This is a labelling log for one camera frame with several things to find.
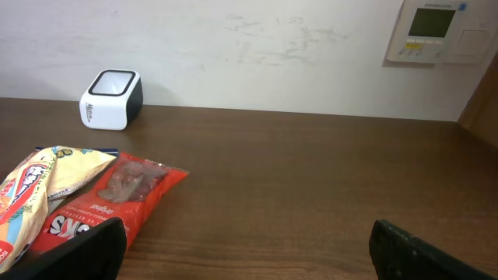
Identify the yellow snack bag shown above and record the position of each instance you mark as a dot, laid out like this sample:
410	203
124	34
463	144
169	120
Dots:
42	176

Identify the beige wall control panel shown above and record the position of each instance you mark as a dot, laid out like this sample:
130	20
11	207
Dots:
443	31

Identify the white barcode scanner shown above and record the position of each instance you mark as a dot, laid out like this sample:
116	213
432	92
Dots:
112	101

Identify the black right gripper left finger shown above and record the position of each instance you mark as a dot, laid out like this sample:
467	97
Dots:
95	254

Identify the red Hacks candy bag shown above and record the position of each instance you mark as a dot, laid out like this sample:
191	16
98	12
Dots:
129	190

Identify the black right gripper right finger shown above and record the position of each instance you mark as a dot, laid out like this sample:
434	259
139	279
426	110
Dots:
398	255

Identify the brown wooden side panel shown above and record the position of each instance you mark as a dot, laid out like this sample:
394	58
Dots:
479	117

